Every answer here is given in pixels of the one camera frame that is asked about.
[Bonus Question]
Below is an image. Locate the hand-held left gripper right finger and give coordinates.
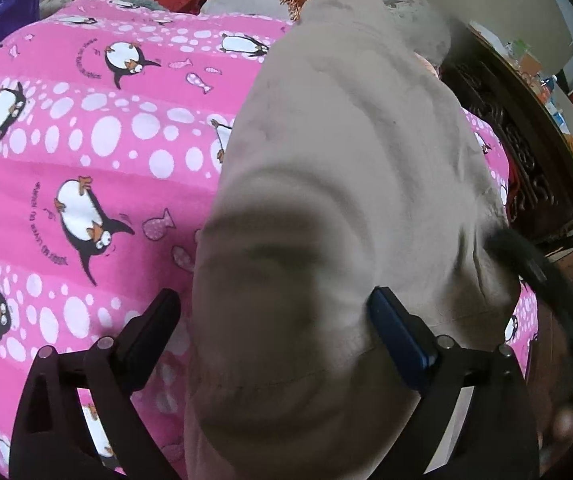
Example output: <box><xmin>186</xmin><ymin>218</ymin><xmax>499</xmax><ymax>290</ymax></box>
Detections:
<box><xmin>367</xmin><ymin>286</ymin><xmax>540</xmax><ymax>480</ymax></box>

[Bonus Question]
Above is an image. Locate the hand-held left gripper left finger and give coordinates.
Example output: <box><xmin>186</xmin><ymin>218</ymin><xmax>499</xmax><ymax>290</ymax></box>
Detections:
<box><xmin>9</xmin><ymin>287</ymin><xmax>182</xmax><ymax>480</ymax></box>

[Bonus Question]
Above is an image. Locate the pink penguin print blanket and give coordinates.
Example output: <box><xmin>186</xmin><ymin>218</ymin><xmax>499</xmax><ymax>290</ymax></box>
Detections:
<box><xmin>0</xmin><ymin>0</ymin><xmax>540</xmax><ymax>480</ymax></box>

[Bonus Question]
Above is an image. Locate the beige zip jacket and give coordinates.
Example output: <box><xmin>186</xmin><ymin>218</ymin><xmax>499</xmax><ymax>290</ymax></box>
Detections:
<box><xmin>184</xmin><ymin>0</ymin><xmax>522</xmax><ymax>480</ymax></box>

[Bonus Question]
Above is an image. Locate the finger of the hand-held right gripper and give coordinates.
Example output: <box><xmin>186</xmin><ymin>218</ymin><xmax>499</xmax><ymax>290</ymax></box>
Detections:
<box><xmin>484</xmin><ymin>227</ymin><xmax>573</xmax><ymax>401</ymax></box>

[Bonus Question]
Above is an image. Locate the dark carved wooden cabinet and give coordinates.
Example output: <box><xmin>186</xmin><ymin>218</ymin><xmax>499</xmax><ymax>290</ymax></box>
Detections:
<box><xmin>439</xmin><ymin>22</ymin><xmax>573</xmax><ymax>261</ymax></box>

